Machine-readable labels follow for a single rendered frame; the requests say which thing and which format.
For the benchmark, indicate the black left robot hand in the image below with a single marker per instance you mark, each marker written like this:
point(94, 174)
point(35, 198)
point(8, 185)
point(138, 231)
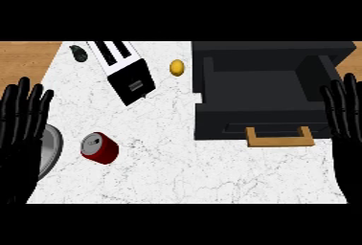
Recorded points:
point(20, 134)

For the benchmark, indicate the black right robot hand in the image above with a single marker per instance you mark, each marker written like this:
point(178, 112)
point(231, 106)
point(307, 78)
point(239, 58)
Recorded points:
point(348, 127)

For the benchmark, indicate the red soda can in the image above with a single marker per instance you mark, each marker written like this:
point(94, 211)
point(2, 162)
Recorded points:
point(100, 148)

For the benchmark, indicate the dark grey open drawer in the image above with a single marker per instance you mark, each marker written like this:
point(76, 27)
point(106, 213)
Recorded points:
point(264, 102)

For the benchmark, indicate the grey round plate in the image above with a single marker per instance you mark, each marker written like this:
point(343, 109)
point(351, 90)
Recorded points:
point(51, 150)

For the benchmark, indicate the dark green avocado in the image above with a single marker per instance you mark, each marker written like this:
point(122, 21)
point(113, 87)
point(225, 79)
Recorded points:
point(79, 53)

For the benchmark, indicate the dark grey cabinet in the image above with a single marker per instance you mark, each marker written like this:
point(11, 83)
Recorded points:
point(270, 52)

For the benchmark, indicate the black and white toaster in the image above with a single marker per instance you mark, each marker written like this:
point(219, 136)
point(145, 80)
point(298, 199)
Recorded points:
point(125, 71)

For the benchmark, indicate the yellow lemon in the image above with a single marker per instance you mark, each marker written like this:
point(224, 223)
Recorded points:
point(176, 67)

